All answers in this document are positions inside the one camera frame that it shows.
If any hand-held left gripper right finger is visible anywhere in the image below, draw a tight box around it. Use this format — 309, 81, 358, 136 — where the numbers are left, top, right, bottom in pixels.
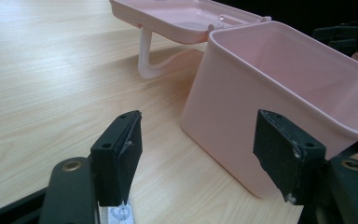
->
253, 108, 327, 206

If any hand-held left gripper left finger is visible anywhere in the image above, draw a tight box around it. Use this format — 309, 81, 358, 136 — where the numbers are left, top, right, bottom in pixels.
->
89, 109, 144, 207

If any pink plastic storage box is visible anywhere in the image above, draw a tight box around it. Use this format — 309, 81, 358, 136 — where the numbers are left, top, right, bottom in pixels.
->
108, 0, 358, 200

